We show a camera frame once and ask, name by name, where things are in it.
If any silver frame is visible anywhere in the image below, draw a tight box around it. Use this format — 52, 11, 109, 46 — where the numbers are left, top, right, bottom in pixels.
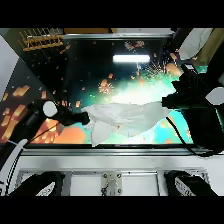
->
0, 145, 224, 197

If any black cable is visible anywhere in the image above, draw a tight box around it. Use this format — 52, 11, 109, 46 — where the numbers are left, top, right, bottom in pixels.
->
4, 122, 62, 195
165, 116, 218, 158

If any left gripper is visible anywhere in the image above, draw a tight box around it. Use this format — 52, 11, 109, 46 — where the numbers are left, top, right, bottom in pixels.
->
58, 110, 91, 128

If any white garment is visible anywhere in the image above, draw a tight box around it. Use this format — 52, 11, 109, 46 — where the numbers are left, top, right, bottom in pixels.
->
179, 28, 214, 61
81, 101, 172, 148

